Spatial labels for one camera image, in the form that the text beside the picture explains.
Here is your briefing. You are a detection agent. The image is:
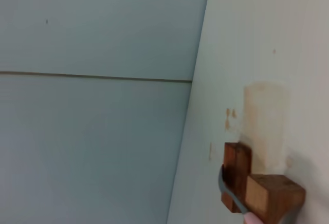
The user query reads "pink handled metal spoon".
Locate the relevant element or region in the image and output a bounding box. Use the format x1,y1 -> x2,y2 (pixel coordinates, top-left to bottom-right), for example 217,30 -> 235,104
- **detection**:
217,165 -> 261,224

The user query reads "dark reddish wooden block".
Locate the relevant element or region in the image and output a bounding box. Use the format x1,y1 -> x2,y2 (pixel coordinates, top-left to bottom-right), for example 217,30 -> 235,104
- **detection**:
222,142 -> 252,213

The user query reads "light notched wooden block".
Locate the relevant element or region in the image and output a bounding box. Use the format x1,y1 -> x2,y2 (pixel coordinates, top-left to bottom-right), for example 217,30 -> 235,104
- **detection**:
244,174 -> 307,224

